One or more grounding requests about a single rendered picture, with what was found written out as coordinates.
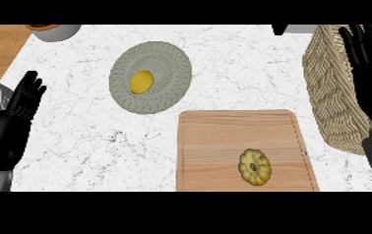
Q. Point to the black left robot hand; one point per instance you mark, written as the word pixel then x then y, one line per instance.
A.
pixel 16 120

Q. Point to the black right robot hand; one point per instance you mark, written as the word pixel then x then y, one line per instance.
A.
pixel 363 64

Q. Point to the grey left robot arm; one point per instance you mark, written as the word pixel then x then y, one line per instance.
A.
pixel 4 181

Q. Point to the tan wicker basket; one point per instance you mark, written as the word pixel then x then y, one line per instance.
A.
pixel 334 93

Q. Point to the pale wooden cutting board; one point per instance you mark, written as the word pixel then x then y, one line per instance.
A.
pixel 213 146

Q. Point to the black and grey appliance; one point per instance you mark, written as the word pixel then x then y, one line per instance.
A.
pixel 297 28

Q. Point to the brown wooden panel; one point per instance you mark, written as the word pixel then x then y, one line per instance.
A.
pixel 10 44

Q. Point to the grey bowl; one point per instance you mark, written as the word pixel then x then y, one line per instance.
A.
pixel 60 34

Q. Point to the yellow lemon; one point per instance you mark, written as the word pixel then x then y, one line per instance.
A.
pixel 142 82

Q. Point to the orange-brown food in bowl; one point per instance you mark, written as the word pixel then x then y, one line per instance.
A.
pixel 43 27

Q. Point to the grey round plate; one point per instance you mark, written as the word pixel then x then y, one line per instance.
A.
pixel 167 64

